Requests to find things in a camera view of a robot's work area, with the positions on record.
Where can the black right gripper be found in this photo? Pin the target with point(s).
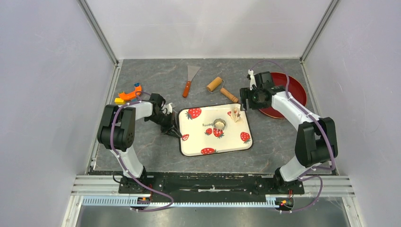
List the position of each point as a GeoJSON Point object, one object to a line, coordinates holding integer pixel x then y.
{"type": "Point", "coordinates": [246, 93]}

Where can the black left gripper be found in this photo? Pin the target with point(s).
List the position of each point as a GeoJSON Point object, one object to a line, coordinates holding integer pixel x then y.
{"type": "Point", "coordinates": [175, 131]}

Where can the wooden dough roller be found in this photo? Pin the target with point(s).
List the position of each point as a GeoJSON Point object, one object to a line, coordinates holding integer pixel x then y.
{"type": "Point", "coordinates": [217, 84]}

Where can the white strawberry print tray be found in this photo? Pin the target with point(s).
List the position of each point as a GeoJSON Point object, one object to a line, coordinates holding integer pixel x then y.
{"type": "Point", "coordinates": [200, 137]}

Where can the dark red round plate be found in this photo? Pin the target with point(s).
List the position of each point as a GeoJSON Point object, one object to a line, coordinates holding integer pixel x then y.
{"type": "Point", "coordinates": [295, 88]}

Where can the metal scraper with wooden handle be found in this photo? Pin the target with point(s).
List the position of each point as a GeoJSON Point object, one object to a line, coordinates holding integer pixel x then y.
{"type": "Point", "coordinates": [192, 71]}

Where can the beige dough piece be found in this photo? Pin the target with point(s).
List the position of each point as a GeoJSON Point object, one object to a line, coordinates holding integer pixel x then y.
{"type": "Point", "coordinates": [219, 125]}

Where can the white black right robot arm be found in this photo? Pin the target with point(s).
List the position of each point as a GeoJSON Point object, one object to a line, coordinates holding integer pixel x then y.
{"type": "Point", "coordinates": [316, 140]}

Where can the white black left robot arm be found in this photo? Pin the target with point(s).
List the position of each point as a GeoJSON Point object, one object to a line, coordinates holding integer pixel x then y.
{"type": "Point", "coordinates": [116, 131]}

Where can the orange curved toy block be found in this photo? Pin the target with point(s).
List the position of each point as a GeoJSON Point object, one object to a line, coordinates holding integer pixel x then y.
{"type": "Point", "coordinates": [131, 95]}

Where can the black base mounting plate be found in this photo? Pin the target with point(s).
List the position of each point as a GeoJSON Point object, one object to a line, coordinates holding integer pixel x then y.
{"type": "Point", "coordinates": [208, 187]}

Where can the yellow toy block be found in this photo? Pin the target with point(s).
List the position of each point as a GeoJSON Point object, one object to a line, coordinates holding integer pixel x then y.
{"type": "Point", "coordinates": [119, 101]}

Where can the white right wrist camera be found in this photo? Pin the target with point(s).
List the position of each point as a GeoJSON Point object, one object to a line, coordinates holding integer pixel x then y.
{"type": "Point", "coordinates": [252, 80]}

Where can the light blue slotted cable duct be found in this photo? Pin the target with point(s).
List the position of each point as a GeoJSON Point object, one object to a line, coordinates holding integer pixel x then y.
{"type": "Point", "coordinates": [131, 201]}

